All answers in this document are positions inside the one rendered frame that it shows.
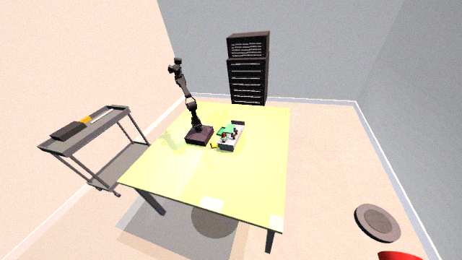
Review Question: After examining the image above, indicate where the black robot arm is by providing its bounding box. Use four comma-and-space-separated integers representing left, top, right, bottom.
167, 64, 203, 133

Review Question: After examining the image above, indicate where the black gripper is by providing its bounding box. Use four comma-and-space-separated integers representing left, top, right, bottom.
174, 58, 182, 73

